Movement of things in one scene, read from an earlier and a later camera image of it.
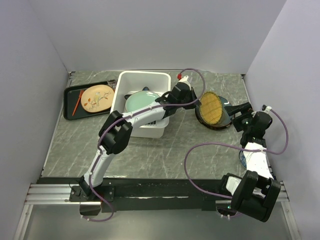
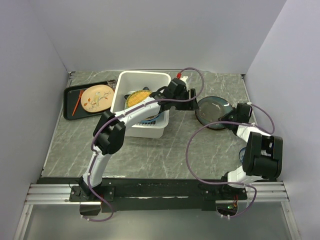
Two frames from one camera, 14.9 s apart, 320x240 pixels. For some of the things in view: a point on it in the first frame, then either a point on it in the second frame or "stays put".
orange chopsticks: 80,96 stays put
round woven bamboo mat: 210,108 to 136,97
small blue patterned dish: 242,159 stays put
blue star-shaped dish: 145,89 stays put
